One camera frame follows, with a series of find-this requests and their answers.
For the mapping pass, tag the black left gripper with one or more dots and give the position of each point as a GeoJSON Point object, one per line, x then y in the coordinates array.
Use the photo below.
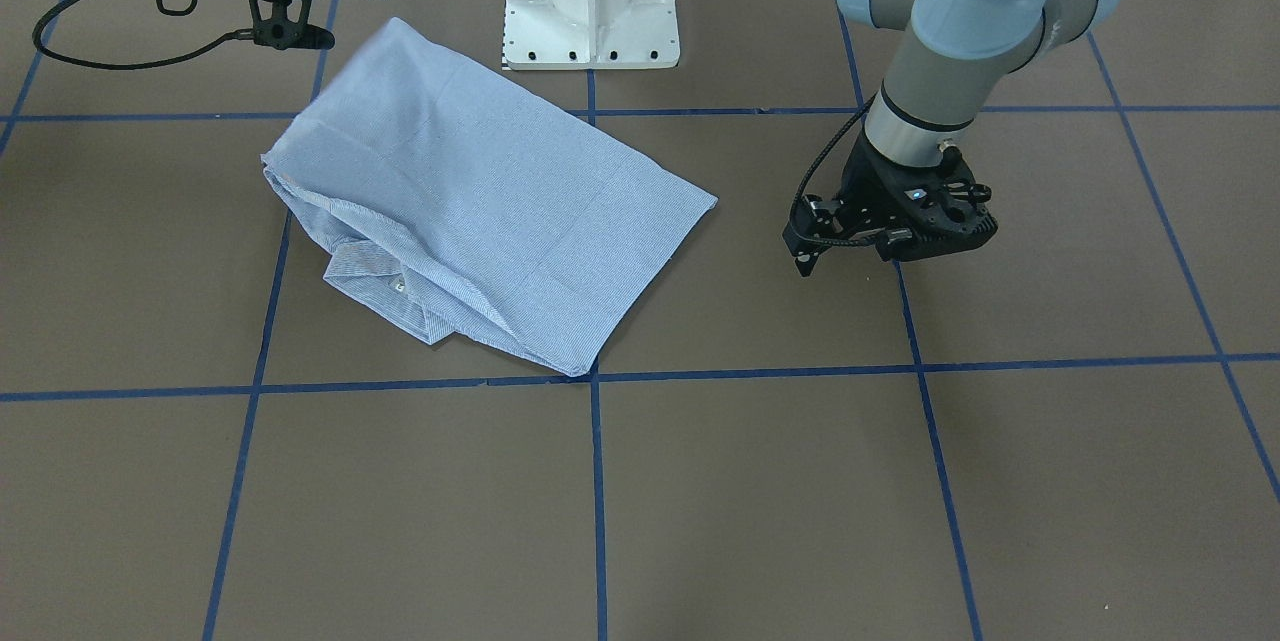
{"type": "Point", "coordinates": [867, 183]}

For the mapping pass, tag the blue white striped shirt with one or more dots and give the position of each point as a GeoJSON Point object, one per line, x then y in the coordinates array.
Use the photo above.
{"type": "Point", "coordinates": [452, 201]}

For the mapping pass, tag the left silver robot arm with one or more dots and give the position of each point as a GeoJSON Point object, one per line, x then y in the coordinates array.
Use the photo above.
{"type": "Point", "coordinates": [951, 55]}

